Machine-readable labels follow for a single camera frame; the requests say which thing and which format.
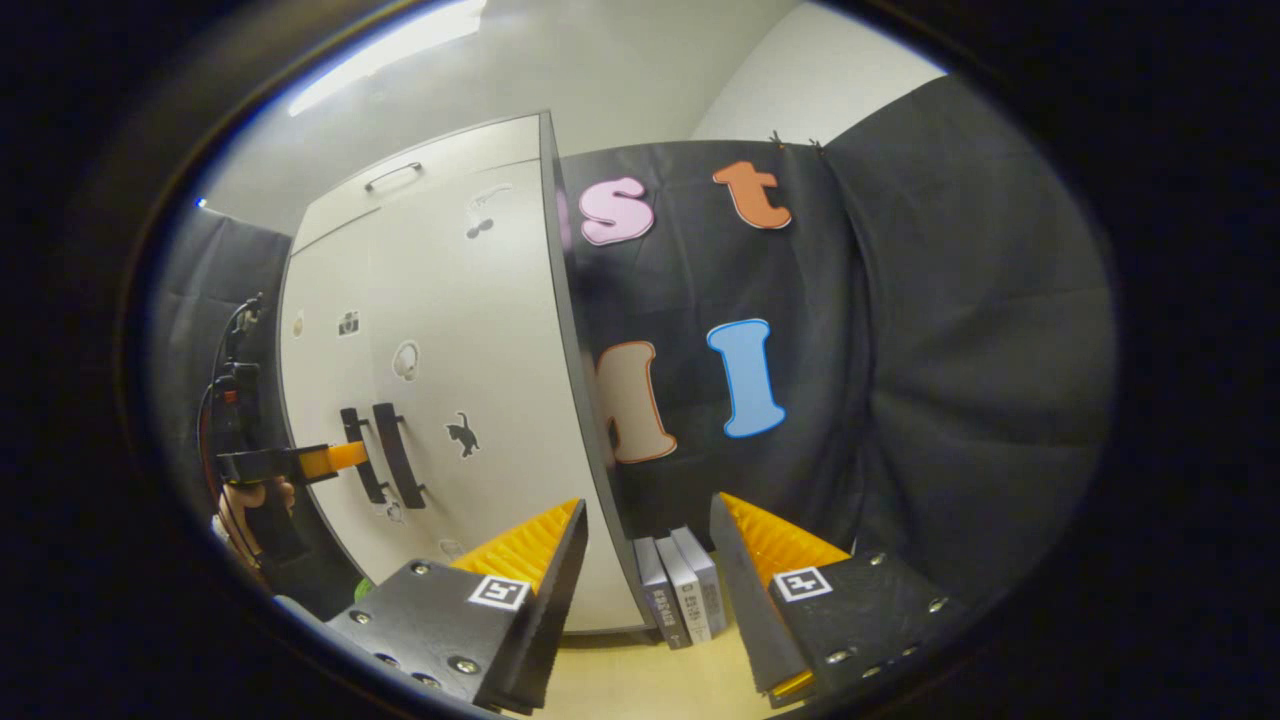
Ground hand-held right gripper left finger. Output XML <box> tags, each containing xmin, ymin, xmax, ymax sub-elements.
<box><xmin>322</xmin><ymin>498</ymin><xmax>589</xmax><ymax>716</ymax></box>

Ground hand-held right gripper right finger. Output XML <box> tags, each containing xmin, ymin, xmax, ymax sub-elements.
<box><xmin>708</xmin><ymin>492</ymin><xmax>969</xmax><ymax>709</ymax></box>

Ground white shoe cabinet door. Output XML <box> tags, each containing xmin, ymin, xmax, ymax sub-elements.
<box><xmin>278</xmin><ymin>212</ymin><xmax>431</xmax><ymax>591</ymax></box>
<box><xmin>362</xmin><ymin>158</ymin><xmax>656</xmax><ymax>636</ymax></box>

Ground white shoe cabinet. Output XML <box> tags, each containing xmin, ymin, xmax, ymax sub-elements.
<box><xmin>278</xmin><ymin>110</ymin><xmax>663</xmax><ymax>638</ymax></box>

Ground white cabinet drawer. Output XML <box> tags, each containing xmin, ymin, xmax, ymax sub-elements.
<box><xmin>290</xmin><ymin>113</ymin><xmax>549</xmax><ymax>258</ymax></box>

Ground grey hardcover book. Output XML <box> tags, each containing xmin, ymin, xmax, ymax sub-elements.
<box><xmin>633</xmin><ymin>537</ymin><xmax>693</xmax><ymax>651</ymax></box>
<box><xmin>672</xmin><ymin>526</ymin><xmax>729</xmax><ymax>638</ymax></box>

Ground white hardcover book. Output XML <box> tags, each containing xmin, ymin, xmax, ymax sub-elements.
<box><xmin>655</xmin><ymin>533</ymin><xmax>713</xmax><ymax>646</ymax></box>

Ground black cabinet door handle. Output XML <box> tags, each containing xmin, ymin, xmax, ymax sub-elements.
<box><xmin>340</xmin><ymin>407</ymin><xmax>389</xmax><ymax>505</ymax></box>
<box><xmin>372</xmin><ymin>402</ymin><xmax>429</xmax><ymax>510</ymax></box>

